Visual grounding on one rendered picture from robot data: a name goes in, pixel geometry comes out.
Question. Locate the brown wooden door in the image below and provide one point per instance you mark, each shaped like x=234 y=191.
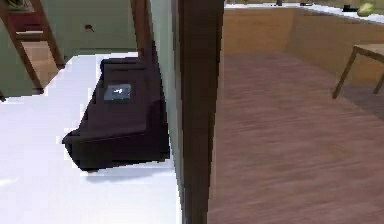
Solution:
x=200 y=110

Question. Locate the wooden counter with white top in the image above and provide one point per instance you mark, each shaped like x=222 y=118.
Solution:
x=320 y=36

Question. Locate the brown wooden table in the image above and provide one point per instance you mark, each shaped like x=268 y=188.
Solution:
x=370 y=50

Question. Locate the brown wooden ladder shelf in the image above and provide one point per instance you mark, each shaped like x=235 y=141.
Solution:
x=25 y=25

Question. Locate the black pan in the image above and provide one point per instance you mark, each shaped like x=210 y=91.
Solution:
x=350 y=8

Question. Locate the yellow-green round food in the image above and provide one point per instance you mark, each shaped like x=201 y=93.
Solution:
x=365 y=9

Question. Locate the brown wooden door frame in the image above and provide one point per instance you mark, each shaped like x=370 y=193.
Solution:
x=141 y=26

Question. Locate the small dark wall fixture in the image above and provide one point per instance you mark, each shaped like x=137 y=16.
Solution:
x=89 y=27

